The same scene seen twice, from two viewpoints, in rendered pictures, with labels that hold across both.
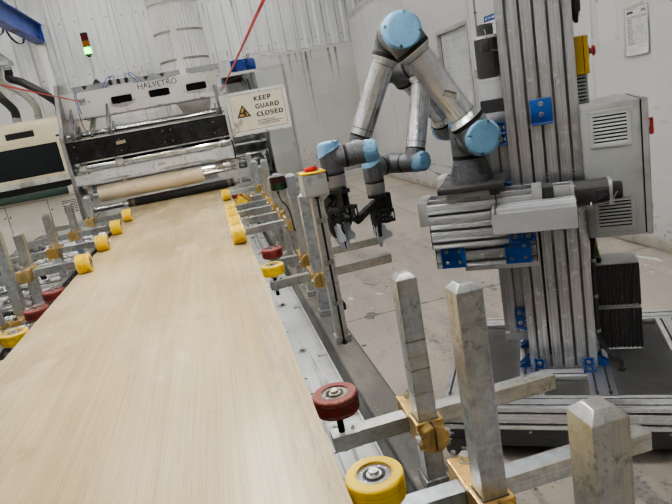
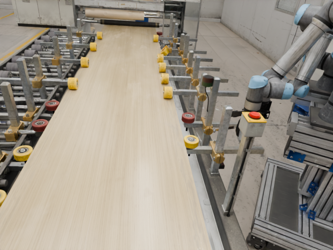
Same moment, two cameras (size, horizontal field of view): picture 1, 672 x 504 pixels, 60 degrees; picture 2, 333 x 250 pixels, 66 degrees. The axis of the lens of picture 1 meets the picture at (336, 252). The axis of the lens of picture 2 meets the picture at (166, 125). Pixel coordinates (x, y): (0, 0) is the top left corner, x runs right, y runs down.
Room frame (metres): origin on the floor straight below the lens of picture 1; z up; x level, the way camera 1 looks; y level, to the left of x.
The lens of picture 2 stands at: (0.80, 0.31, 1.67)
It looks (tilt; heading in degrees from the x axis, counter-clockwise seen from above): 32 degrees down; 2
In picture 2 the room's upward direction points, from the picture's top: 5 degrees clockwise
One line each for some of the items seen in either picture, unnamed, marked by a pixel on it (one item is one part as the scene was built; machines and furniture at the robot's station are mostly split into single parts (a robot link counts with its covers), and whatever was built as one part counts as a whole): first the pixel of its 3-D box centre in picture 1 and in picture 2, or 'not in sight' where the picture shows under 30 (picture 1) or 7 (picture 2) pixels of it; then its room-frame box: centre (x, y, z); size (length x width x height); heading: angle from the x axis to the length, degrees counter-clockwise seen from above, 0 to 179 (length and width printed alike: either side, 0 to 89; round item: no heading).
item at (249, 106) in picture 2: (335, 181); (252, 104); (1.92, -0.04, 1.14); 0.08 x 0.08 x 0.05
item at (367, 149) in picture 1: (360, 152); (277, 89); (1.93, -0.14, 1.22); 0.11 x 0.11 x 0.08; 2
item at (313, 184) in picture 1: (313, 184); (251, 125); (1.65, 0.03, 1.18); 0.07 x 0.07 x 0.08; 10
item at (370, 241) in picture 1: (324, 252); (218, 124); (2.20, 0.05, 0.84); 0.43 x 0.03 x 0.04; 100
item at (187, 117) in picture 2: (274, 261); (187, 122); (2.17, 0.24, 0.85); 0.08 x 0.08 x 0.11
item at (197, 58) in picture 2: (285, 224); (194, 87); (2.64, 0.20, 0.90); 0.03 x 0.03 x 0.48; 10
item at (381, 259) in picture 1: (331, 271); (225, 150); (1.95, 0.03, 0.83); 0.43 x 0.03 x 0.04; 100
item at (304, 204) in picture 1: (315, 262); (219, 146); (1.90, 0.07, 0.89); 0.03 x 0.03 x 0.48; 10
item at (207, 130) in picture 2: (304, 257); (206, 125); (2.17, 0.12, 0.85); 0.13 x 0.06 x 0.05; 10
